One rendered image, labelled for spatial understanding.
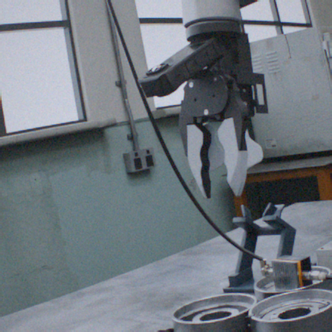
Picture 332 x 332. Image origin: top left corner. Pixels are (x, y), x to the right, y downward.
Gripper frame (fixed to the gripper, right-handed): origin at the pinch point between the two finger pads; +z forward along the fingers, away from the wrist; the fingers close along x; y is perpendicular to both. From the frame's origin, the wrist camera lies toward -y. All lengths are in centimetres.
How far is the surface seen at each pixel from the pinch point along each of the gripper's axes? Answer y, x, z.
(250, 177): 182, 137, 0
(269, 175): 182, 125, 0
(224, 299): 1.6, 1.7, 14.5
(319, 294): 4.4, -11.2, 13.9
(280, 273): 6.4, -4.0, 11.7
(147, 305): 5.3, 20.6, 17.6
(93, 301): 3.8, 32.7, 17.9
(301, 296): 4.1, -8.7, 14.1
